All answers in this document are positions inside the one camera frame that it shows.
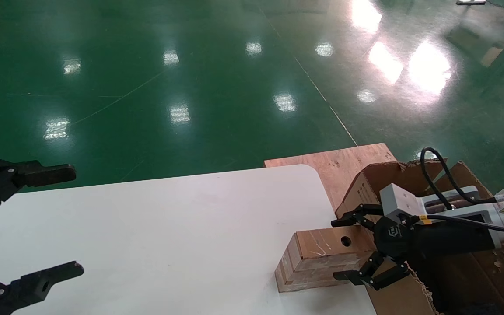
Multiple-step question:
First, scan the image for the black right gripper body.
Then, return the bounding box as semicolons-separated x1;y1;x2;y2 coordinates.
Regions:
372;212;502;263

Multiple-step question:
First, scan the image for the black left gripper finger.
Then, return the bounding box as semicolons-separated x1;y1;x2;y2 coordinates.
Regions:
0;157;77;221
0;262;84;315

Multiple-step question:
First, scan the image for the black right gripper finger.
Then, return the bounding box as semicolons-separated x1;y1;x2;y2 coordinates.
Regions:
333;250;410;291
331;203;386;232

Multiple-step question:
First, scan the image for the small brown cardboard box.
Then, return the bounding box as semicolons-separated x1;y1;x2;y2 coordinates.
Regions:
275;225;377;293

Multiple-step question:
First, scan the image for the big open cardboard box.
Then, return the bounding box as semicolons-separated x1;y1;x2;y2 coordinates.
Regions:
335;160;504;315

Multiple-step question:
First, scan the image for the wooden pallet board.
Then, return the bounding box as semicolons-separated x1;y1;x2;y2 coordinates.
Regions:
264;143;398;210

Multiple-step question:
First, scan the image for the thin black cable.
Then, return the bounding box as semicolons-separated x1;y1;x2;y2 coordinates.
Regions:
409;213;504;237

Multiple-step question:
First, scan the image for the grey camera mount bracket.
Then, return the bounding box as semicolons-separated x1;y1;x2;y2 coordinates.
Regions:
416;186;482;216

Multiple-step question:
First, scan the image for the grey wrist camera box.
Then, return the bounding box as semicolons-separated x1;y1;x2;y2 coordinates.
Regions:
380;183;421;224

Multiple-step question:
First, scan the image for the thick black looped cable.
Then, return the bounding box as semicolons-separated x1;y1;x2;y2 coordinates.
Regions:
420;147;497;210

